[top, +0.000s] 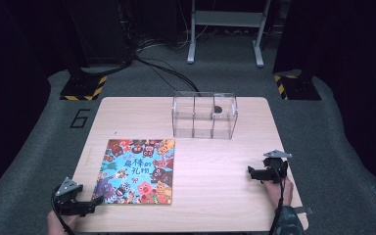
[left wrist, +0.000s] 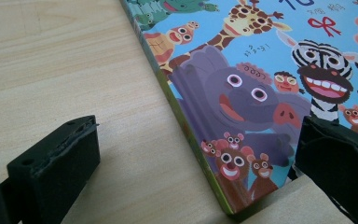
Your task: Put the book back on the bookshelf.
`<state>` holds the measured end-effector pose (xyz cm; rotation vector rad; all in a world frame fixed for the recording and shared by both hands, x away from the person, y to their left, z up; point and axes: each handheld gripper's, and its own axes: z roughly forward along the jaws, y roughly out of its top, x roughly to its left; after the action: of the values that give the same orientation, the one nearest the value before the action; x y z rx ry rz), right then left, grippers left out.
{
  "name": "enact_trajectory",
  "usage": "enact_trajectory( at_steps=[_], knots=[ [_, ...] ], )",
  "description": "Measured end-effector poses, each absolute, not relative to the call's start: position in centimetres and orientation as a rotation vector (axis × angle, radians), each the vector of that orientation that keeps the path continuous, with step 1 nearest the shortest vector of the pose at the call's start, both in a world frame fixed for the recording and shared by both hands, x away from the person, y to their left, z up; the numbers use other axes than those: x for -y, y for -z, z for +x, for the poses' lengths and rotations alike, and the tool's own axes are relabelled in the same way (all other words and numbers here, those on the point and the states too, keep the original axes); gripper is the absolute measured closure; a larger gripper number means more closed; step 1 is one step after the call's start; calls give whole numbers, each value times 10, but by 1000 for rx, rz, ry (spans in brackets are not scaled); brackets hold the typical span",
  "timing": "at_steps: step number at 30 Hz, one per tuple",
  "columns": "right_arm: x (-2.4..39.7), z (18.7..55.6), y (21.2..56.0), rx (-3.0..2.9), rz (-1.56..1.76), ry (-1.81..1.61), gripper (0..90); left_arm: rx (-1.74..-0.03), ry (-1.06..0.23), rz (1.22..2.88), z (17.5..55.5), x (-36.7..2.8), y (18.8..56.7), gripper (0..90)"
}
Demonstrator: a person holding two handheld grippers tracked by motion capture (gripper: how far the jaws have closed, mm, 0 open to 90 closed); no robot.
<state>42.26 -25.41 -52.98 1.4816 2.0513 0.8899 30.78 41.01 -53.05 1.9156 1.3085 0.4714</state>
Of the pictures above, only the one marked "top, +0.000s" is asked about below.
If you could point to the black base with striped edge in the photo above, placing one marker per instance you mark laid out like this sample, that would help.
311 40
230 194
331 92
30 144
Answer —
298 87
83 88

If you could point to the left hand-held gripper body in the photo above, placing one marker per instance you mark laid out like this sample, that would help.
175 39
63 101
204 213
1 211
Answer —
68 191

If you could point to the person's right hand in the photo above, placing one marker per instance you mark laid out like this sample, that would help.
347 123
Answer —
279 192

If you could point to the white metal stand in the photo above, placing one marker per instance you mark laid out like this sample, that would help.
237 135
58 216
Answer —
228 19

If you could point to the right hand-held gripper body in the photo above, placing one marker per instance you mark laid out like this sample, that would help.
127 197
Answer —
275 164

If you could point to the person's left hand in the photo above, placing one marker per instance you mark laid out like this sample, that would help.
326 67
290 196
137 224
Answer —
58 223

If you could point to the dark cabinet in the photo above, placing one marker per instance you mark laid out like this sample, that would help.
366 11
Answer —
98 29

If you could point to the colourful picture book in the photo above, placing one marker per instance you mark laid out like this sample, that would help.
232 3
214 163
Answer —
137 171

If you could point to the grey tape tab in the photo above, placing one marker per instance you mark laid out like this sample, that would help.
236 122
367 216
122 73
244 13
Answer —
305 210

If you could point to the clear acrylic divided box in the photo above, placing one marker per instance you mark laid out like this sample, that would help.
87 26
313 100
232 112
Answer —
205 114

